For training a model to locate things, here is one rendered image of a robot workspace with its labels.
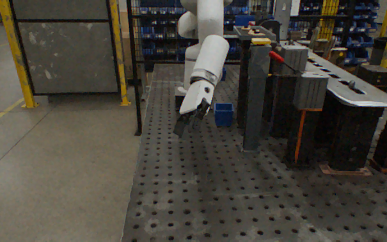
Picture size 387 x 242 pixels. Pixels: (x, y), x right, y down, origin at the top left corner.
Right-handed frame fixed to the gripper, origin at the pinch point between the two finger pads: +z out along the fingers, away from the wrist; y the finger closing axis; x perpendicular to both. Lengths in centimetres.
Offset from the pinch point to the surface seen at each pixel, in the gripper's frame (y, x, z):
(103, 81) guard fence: 288, 1, -101
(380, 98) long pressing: -24, -51, -33
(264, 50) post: -0.7, -18.2, -40.2
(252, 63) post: 3.4, -17.9, -36.1
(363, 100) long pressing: -22, -45, -29
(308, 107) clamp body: -7.8, -37.8, -25.7
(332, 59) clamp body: 19, -78, -81
